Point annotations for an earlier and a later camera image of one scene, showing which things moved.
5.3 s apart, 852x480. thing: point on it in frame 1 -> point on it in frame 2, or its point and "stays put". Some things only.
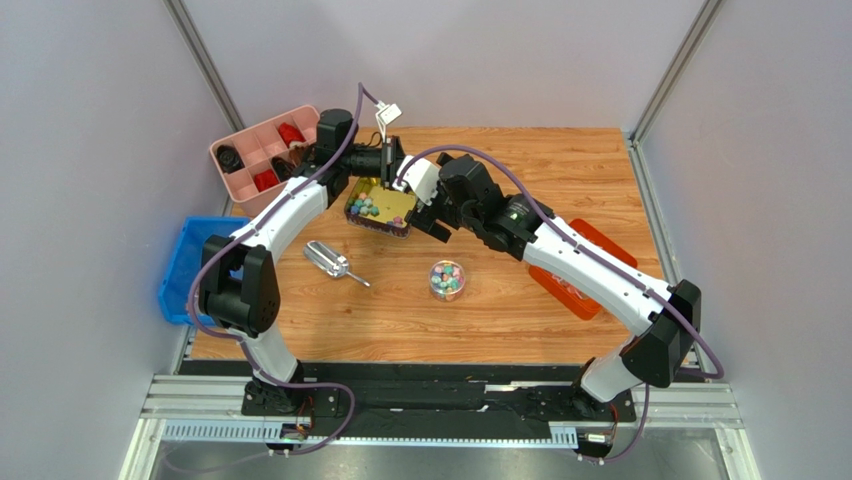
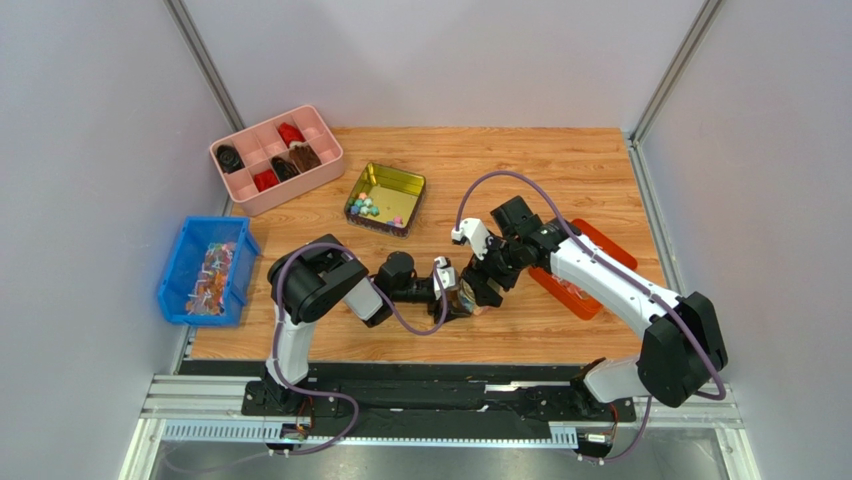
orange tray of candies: x=567 y=292 stays put
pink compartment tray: x=256 y=161 stays put
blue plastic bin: x=186 y=264 stays put
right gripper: x=431 y=211 -> x=490 y=278
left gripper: x=390 y=155 -> x=453 y=312
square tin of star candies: x=379 y=209 stays put
